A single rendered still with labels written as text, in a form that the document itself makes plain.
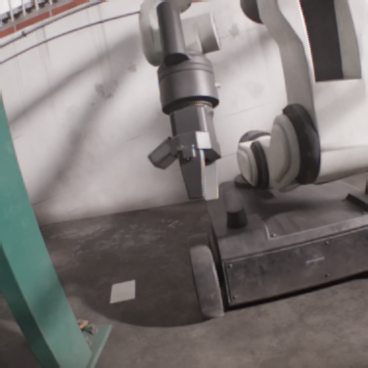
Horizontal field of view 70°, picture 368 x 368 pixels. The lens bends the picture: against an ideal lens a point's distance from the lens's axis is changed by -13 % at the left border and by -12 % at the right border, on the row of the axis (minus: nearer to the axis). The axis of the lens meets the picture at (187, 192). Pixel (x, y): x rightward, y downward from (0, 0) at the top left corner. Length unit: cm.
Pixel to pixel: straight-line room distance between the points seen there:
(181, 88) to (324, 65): 25
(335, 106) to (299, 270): 35
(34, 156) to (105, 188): 49
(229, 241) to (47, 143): 140
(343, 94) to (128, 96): 127
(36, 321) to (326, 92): 60
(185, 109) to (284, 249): 35
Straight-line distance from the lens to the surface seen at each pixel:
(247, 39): 159
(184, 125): 41
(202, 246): 63
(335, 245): 67
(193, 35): 47
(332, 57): 55
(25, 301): 54
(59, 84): 177
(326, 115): 48
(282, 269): 64
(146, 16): 52
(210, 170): 48
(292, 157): 48
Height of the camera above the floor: 46
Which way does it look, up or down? 15 degrees down
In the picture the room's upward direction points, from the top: 12 degrees counter-clockwise
